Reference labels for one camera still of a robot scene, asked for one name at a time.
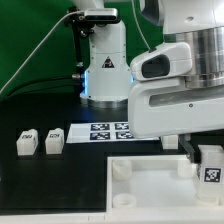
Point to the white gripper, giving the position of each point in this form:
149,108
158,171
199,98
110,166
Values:
166,107

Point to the marker sheet with tags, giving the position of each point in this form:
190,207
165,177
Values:
99,132

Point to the white square table top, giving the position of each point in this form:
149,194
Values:
160,182

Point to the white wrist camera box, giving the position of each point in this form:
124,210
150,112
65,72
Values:
165,61

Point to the grey camera on black stand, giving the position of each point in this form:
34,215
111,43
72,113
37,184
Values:
82,24

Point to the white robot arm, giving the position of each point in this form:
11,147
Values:
199,23

